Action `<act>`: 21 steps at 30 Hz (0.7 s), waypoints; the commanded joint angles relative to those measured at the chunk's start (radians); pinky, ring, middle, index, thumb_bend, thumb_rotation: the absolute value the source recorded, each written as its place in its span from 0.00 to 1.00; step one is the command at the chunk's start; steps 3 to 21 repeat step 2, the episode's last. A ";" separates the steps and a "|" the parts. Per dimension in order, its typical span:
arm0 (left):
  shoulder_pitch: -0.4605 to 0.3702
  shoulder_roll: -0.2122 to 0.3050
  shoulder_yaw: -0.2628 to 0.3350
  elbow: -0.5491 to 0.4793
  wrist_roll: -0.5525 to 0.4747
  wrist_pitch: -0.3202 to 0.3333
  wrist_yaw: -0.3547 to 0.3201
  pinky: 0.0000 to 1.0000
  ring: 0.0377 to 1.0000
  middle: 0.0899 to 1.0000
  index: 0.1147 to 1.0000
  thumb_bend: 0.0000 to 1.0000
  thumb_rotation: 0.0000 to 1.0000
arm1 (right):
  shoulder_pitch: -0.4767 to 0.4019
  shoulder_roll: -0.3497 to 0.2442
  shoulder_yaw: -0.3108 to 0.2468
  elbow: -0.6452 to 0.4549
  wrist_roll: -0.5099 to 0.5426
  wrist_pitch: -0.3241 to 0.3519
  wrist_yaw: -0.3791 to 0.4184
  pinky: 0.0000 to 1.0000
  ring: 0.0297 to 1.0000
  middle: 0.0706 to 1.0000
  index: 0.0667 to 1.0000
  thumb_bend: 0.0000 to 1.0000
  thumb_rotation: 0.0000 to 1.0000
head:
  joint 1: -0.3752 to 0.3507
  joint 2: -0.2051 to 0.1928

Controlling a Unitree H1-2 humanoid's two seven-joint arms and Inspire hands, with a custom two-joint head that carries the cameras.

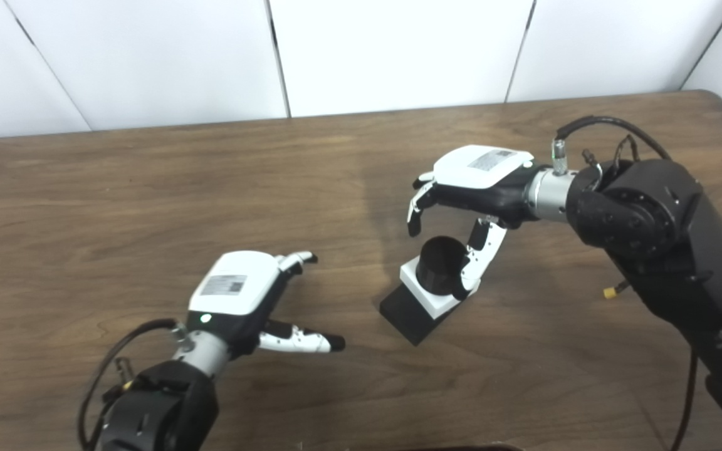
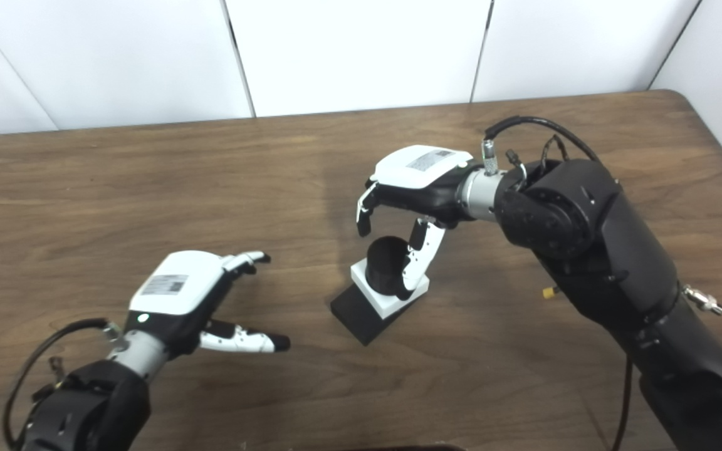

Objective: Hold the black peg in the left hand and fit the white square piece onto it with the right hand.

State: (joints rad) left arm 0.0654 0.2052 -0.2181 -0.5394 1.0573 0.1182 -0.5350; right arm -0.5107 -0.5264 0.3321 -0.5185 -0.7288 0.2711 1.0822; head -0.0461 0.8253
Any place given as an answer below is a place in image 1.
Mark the white square piece with hole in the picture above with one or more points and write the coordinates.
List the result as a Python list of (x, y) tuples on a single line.
[(436, 304)]

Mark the black peg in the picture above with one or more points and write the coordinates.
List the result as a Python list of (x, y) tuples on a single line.
[(439, 266)]

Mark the white and black right hand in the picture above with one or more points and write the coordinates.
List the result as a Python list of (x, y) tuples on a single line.
[(480, 175)]

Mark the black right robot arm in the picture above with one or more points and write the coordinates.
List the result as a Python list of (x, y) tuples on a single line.
[(662, 232)]

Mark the white and black left hand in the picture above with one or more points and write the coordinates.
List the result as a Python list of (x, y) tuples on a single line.
[(232, 285)]

